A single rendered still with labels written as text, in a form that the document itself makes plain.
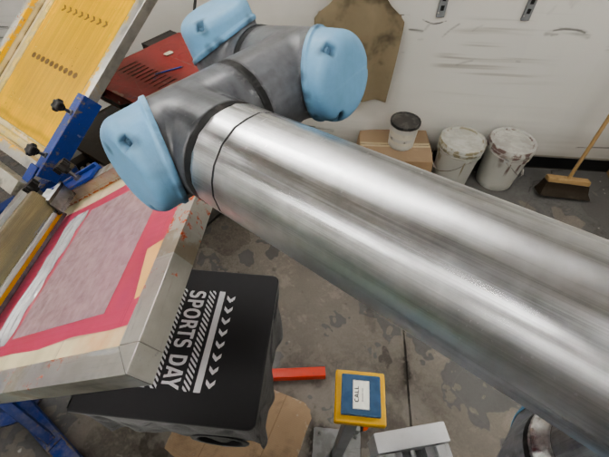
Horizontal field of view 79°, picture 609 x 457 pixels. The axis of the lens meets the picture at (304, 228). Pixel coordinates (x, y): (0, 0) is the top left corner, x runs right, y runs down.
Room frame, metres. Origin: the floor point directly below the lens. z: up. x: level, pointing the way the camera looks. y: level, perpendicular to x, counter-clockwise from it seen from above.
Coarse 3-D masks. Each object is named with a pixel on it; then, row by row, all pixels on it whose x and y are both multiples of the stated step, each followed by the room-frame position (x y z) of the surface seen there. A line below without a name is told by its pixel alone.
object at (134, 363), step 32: (192, 224) 0.36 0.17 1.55; (160, 256) 0.30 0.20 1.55; (192, 256) 0.31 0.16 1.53; (160, 288) 0.24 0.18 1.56; (160, 320) 0.20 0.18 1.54; (96, 352) 0.17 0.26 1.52; (128, 352) 0.16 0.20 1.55; (160, 352) 0.17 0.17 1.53; (0, 384) 0.17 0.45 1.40; (32, 384) 0.16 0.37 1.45; (64, 384) 0.14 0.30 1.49; (96, 384) 0.14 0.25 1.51; (128, 384) 0.13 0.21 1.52
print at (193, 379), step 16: (192, 304) 0.54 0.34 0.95; (208, 304) 0.54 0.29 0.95; (224, 304) 0.54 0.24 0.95; (176, 320) 0.49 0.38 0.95; (192, 320) 0.49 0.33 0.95; (208, 320) 0.49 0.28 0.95; (224, 320) 0.49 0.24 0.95; (176, 336) 0.44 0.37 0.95; (192, 336) 0.44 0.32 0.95; (208, 336) 0.44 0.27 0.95; (224, 336) 0.44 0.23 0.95; (176, 352) 0.39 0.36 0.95; (192, 352) 0.39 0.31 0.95; (208, 352) 0.39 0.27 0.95; (160, 368) 0.35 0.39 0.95; (176, 368) 0.35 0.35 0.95; (192, 368) 0.35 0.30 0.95; (208, 368) 0.35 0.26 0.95; (160, 384) 0.30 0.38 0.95; (176, 384) 0.30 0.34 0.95; (192, 384) 0.30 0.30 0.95; (208, 384) 0.30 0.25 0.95
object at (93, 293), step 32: (160, 224) 0.43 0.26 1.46; (96, 256) 0.43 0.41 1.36; (128, 256) 0.38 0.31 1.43; (64, 288) 0.37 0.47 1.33; (96, 288) 0.33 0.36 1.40; (128, 288) 0.30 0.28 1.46; (0, 320) 0.36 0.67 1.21; (32, 320) 0.32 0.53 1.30; (64, 320) 0.29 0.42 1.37; (96, 320) 0.26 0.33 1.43; (128, 320) 0.24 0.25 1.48; (0, 352) 0.27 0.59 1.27
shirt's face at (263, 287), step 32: (192, 288) 0.59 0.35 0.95; (224, 288) 0.59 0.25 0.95; (256, 288) 0.59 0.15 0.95; (256, 320) 0.49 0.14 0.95; (224, 352) 0.39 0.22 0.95; (256, 352) 0.39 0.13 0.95; (224, 384) 0.30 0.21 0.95; (256, 384) 0.30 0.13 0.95; (160, 416) 0.23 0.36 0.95; (192, 416) 0.23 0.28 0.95; (224, 416) 0.23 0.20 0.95
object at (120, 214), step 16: (112, 192) 0.66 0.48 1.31; (128, 192) 0.61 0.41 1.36; (96, 208) 0.63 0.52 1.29; (112, 208) 0.58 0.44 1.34; (128, 208) 0.54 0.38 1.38; (144, 208) 0.51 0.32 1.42; (176, 208) 0.45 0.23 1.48; (64, 224) 0.64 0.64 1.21; (80, 224) 0.59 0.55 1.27; (96, 224) 0.55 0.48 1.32; (112, 224) 0.51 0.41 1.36; (128, 224) 0.48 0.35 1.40; (144, 224) 0.45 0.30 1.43; (80, 240) 0.52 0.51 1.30; (96, 240) 0.48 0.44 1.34; (112, 240) 0.45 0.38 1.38; (64, 256) 0.49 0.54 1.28; (80, 256) 0.46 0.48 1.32; (32, 272) 0.49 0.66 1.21
